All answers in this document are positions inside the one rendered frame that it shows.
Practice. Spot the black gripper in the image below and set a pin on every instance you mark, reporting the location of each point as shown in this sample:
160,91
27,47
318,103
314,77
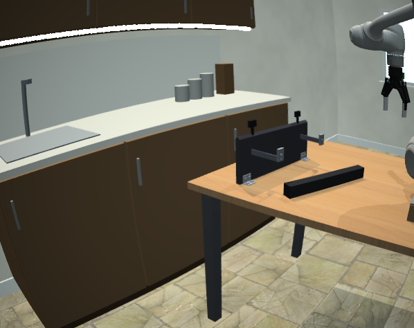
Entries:
395,82

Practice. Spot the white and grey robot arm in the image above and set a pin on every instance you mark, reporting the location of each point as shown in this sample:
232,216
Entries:
386,34

